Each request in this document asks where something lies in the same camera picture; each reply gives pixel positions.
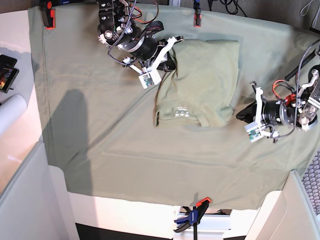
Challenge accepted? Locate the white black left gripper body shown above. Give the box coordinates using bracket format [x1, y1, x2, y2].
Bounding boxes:
[250, 81, 300, 143]

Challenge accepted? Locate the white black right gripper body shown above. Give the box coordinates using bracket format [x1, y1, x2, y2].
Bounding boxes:
[117, 36, 184, 74]

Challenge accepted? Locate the light green T-shirt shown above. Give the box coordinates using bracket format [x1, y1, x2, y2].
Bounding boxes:
[154, 39, 240, 128]

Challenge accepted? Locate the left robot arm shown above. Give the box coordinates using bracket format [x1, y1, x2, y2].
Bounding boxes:
[236, 40, 320, 143]

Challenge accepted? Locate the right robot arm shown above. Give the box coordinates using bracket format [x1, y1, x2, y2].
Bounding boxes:
[97, 0, 184, 75]

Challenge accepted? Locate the red clamp back edge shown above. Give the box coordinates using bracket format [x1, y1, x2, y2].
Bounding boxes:
[193, 0, 202, 28]

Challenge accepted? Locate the red clamp edge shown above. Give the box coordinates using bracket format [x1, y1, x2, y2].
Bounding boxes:
[193, 0, 202, 28]
[39, 0, 56, 30]

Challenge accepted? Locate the green table cloth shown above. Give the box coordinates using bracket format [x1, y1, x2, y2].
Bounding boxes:
[28, 4, 320, 210]

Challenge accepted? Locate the red clamp left edge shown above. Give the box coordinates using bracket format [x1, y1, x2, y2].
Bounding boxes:
[39, 0, 56, 30]

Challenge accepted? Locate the blue orange clamp front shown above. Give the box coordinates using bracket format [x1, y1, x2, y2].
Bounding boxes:
[174, 197, 212, 240]

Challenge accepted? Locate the black tablet device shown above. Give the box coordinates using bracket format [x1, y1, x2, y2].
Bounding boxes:
[0, 54, 20, 94]

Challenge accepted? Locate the white paper roll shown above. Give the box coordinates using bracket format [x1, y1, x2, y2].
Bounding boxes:
[0, 94, 28, 135]

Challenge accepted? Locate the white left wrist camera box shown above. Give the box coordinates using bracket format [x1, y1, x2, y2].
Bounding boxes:
[244, 122, 264, 143]

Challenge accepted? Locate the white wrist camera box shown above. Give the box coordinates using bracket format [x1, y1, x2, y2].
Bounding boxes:
[244, 122, 264, 143]
[138, 70, 162, 89]

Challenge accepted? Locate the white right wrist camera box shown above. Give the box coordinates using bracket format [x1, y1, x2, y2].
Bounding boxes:
[138, 70, 162, 89]

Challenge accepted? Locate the white cable on floor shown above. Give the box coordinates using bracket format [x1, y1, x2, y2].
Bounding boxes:
[299, 0, 316, 17]

